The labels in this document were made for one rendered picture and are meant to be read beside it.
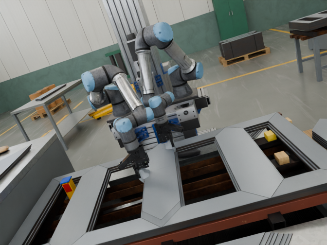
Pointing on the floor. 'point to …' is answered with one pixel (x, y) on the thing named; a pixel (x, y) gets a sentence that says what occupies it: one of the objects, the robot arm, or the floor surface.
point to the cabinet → (230, 18)
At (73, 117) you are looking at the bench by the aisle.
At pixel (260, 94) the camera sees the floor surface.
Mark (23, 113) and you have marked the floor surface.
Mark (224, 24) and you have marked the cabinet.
